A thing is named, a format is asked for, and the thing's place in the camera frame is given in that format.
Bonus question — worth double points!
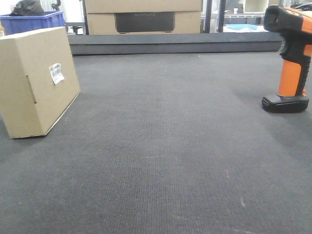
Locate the small cardboard package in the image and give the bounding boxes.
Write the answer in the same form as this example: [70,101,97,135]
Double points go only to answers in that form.
[0,27,80,138]

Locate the orange black barcode scanner gun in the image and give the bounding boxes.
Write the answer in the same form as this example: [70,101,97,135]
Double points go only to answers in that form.
[262,5,312,113]

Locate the large cardboard box black print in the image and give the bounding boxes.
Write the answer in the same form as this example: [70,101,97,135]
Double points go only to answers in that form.
[85,0,202,35]

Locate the white barcode label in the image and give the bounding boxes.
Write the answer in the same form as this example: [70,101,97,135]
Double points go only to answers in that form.
[49,63,65,85]

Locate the light blue tray background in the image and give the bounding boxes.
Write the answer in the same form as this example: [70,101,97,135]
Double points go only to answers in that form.
[223,24,258,32]

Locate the black bag in bin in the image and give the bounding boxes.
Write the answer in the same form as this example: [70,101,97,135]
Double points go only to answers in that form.
[9,0,44,17]

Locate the blue plastic bin background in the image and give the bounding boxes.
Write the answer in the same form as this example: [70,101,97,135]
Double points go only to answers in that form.
[0,11,65,35]

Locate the grey conveyor end rail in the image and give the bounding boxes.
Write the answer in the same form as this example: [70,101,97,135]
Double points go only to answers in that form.
[68,32,281,56]

